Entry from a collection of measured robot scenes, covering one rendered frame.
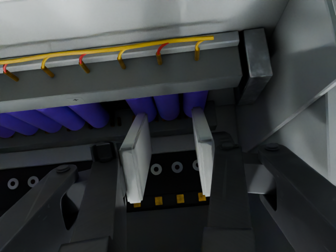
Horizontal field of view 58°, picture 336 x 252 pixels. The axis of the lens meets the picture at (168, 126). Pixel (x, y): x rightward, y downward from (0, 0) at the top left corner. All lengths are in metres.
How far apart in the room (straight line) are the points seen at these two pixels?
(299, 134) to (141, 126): 0.09
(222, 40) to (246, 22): 0.01
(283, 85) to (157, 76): 0.07
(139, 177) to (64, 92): 0.06
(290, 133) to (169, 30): 0.09
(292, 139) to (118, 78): 0.10
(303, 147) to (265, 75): 0.04
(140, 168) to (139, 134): 0.02
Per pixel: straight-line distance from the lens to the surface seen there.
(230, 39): 0.17
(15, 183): 0.34
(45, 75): 0.19
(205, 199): 0.29
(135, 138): 0.16
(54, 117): 0.23
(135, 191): 0.15
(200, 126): 0.16
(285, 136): 0.19
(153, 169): 0.30
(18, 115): 0.23
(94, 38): 0.17
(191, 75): 0.17
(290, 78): 0.16
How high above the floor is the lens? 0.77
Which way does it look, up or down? 8 degrees up
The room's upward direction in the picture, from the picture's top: 174 degrees clockwise
